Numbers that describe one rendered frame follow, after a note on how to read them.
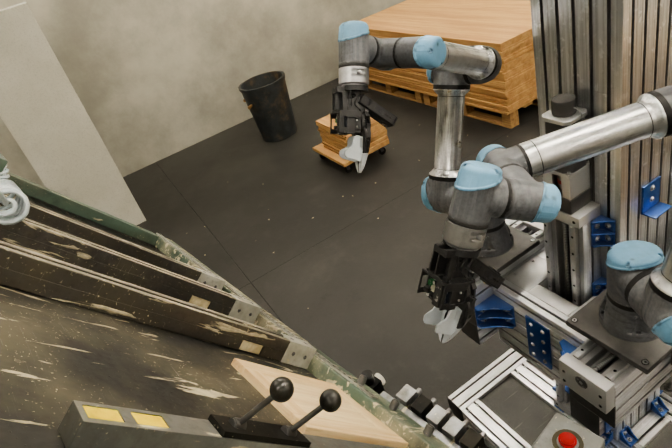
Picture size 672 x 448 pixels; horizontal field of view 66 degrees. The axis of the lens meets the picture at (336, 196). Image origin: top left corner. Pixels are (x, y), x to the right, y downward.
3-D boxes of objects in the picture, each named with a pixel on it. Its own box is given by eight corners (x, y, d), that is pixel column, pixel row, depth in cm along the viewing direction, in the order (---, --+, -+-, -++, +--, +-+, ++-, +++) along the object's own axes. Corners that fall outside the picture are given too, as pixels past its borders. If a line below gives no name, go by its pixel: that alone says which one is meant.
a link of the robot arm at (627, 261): (642, 269, 131) (644, 227, 125) (677, 304, 120) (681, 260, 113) (596, 282, 132) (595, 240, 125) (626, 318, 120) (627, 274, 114)
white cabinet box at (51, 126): (146, 220, 491) (26, 2, 389) (86, 250, 472) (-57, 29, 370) (135, 199, 539) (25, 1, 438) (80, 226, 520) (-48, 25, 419)
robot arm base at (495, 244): (489, 223, 180) (485, 200, 175) (523, 240, 168) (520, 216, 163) (456, 244, 175) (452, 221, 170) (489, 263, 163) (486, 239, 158)
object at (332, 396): (294, 447, 90) (349, 406, 87) (279, 445, 88) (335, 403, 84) (288, 426, 93) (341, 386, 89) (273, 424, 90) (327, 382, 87)
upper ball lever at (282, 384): (243, 441, 82) (301, 395, 79) (225, 439, 80) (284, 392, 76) (239, 418, 85) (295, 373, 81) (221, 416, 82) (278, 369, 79)
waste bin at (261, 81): (310, 129, 574) (292, 74, 542) (268, 149, 556) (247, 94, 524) (289, 119, 618) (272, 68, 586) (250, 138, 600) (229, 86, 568)
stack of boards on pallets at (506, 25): (589, 84, 483) (587, 0, 445) (509, 130, 449) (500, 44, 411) (423, 57, 682) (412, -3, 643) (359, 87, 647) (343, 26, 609)
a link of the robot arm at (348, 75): (362, 72, 131) (374, 66, 124) (362, 90, 131) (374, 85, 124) (334, 71, 129) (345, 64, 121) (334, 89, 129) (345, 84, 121)
